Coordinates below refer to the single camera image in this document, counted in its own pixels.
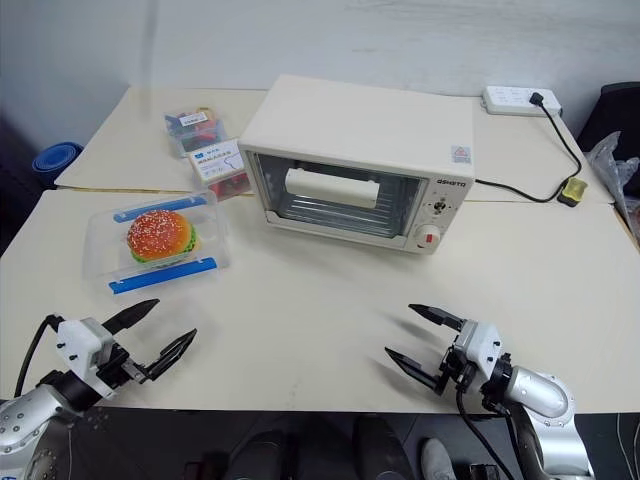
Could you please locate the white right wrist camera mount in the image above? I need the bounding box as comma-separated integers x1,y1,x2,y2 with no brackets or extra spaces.
451,319,504,382

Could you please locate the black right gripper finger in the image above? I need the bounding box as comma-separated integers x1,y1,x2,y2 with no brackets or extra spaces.
408,302,467,335
384,347,447,397

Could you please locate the cream toaster oven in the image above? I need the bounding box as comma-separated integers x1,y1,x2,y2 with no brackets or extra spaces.
237,74,476,257

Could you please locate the clear parts box large label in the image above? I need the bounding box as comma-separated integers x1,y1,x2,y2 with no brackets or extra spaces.
189,139,250,202

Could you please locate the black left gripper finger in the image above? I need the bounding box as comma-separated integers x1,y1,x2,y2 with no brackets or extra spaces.
140,328,198,385
102,298,161,336

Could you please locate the toy hamburger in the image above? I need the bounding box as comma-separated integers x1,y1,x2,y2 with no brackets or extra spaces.
126,209,202,266

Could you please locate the cream oven door handle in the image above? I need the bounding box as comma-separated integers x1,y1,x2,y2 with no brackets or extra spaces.
283,167,380,208

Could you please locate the black power cable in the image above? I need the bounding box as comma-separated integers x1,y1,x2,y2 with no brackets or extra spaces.
471,99,586,204

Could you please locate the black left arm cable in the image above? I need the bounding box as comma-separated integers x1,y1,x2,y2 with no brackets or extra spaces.
13,313,64,399

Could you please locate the blue container clip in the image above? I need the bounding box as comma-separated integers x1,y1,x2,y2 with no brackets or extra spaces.
113,195,209,224
106,256,220,297

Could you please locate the yellow black inline switch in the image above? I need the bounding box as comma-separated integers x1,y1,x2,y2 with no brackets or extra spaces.
556,175,591,207

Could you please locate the black chair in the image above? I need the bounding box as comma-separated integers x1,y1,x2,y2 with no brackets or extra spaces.
574,81,640,154

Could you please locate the white power strip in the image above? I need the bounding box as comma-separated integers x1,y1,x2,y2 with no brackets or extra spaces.
480,84,564,118

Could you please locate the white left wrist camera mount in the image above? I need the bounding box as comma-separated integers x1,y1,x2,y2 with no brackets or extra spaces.
55,316,122,400

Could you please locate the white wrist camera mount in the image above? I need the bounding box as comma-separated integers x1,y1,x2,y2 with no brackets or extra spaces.
55,316,122,400
451,319,504,382

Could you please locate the clear plastic container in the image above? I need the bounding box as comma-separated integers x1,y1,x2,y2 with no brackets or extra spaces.
82,188,233,302

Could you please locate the clear parts box small label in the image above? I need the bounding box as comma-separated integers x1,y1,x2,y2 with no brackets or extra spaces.
163,106,229,159

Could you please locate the grey rounded shape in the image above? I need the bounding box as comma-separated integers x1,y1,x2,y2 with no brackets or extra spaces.
419,436,459,480

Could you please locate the crumpled clear plastic bag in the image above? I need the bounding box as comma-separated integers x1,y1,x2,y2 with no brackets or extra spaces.
584,130,640,251

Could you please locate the white knob with red mark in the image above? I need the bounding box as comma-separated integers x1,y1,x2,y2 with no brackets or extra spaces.
415,224,443,252

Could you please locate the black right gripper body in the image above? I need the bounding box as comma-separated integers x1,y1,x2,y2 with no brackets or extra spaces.
438,341,482,397

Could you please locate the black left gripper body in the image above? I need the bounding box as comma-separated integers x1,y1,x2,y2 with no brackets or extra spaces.
95,342,152,390

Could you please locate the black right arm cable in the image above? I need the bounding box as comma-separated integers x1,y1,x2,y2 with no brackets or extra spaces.
454,379,517,480

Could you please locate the glass oven door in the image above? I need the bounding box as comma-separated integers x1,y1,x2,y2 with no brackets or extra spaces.
249,149,430,242

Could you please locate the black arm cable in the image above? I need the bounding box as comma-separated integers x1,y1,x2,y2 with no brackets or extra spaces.
454,379,517,480
13,313,64,399

